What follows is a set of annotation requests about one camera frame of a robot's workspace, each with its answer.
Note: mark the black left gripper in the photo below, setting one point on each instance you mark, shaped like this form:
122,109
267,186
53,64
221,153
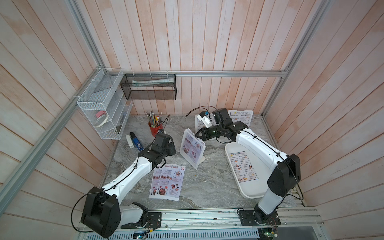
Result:
172,148

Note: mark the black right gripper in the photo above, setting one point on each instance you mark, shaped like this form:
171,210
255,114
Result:
204,134

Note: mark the red special menu sheet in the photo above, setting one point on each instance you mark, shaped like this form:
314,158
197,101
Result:
155,182
192,147
171,181

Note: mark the white menu holder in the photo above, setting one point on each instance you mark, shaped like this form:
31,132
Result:
192,148
201,124
243,117

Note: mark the white menu holder front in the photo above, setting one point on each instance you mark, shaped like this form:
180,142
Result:
243,117

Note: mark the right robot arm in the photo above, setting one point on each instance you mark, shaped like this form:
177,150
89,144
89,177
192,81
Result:
285,169

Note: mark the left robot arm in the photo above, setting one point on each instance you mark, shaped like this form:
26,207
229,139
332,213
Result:
102,212

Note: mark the red pencil cup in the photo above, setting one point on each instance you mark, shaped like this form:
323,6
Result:
155,130

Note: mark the coloured pencils bundle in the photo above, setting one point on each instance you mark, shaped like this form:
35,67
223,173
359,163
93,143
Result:
154,120

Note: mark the blue stapler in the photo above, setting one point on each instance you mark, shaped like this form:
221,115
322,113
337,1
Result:
136,141

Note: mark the white eraser block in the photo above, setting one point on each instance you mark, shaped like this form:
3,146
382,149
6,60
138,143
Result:
130,141

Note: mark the white plastic tray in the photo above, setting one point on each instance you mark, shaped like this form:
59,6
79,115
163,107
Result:
258,186

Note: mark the black mesh basket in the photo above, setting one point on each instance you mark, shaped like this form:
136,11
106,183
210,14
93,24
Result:
149,87

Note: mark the white tape roll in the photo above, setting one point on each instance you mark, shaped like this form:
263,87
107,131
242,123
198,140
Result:
101,120

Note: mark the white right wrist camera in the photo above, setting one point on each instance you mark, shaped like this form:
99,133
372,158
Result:
205,118

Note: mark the white wire shelf rack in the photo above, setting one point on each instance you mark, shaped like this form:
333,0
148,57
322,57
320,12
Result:
103,94

